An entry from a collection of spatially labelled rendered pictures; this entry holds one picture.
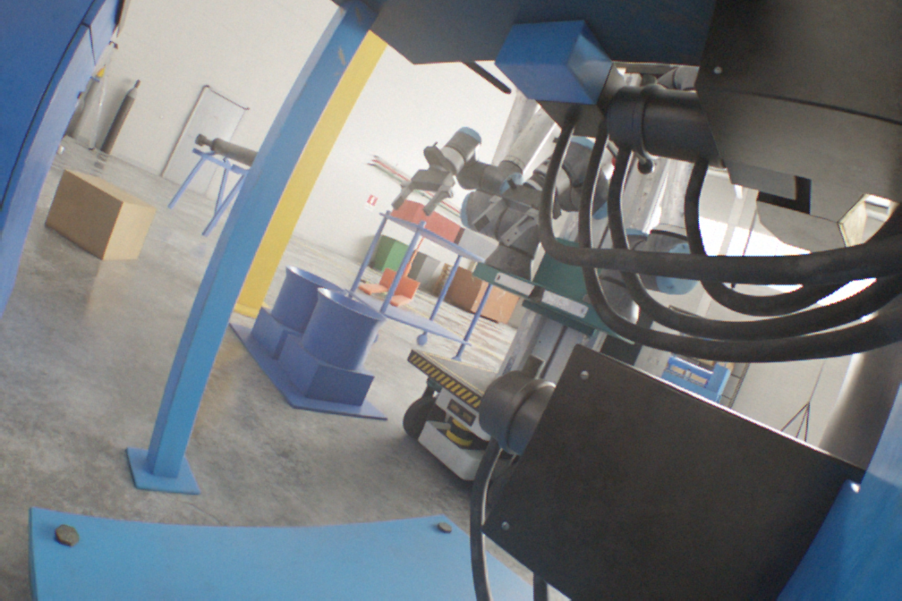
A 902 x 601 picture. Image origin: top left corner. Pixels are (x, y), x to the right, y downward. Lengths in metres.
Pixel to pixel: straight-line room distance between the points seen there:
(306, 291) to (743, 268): 1.79
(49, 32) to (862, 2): 1.10
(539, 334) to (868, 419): 1.43
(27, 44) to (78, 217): 1.70
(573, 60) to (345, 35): 0.43
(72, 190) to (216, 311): 1.81
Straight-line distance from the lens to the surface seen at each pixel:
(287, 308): 2.00
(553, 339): 1.80
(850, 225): 0.79
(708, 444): 0.38
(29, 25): 0.93
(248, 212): 0.84
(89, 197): 2.51
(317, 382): 1.72
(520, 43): 0.73
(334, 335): 1.72
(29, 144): 0.92
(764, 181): 0.69
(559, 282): 1.75
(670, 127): 0.68
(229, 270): 0.86
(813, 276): 0.30
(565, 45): 0.67
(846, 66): 0.49
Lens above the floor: 0.61
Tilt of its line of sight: 2 degrees up
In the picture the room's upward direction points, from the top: 25 degrees clockwise
